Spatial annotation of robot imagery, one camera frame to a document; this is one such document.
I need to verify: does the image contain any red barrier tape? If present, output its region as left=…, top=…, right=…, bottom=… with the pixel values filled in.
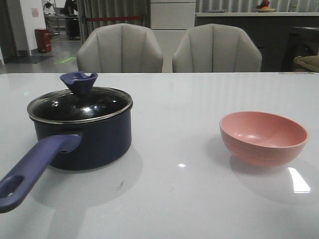
left=85, top=15, right=144, bottom=22

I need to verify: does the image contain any person in white clothes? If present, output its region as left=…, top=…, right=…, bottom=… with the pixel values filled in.
left=43, top=0, right=55, bottom=15

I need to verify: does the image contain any left beige chair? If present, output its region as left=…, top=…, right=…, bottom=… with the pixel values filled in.
left=77, top=23, right=163, bottom=73

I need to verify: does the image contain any dark counter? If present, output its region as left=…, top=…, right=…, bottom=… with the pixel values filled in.
left=195, top=12, right=319, bottom=72

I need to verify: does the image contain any person in dark clothes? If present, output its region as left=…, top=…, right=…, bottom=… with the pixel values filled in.
left=63, top=0, right=80, bottom=40

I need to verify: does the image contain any dark blue saucepan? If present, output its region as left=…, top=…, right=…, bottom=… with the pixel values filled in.
left=0, top=107, right=132, bottom=213

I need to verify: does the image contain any right beige chair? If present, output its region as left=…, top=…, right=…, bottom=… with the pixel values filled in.
left=172, top=23, right=262, bottom=73

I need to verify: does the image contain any olive cushion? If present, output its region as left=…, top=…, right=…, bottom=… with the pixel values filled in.
left=294, top=55, right=319, bottom=73

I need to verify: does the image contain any red trash bin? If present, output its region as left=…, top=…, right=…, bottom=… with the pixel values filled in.
left=34, top=28, right=52, bottom=53

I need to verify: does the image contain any pink bowl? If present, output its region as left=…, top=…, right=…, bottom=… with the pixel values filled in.
left=219, top=111, right=309, bottom=167

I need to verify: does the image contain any glass lid blue knob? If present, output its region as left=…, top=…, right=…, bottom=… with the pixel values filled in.
left=27, top=71, right=133, bottom=124

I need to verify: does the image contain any white cabinet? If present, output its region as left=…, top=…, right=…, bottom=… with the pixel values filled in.
left=150, top=0, right=196, bottom=30

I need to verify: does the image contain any pink wall notice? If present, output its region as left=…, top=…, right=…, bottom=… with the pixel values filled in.
left=31, top=7, right=39, bottom=18

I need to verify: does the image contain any fruit plate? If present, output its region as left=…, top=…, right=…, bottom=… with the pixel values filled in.
left=255, top=0, right=276, bottom=12

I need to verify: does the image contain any beige chair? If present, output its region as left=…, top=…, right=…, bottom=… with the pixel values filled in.
left=77, top=23, right=163, bottom=73
left=172, top=23, right=262, bottom=73

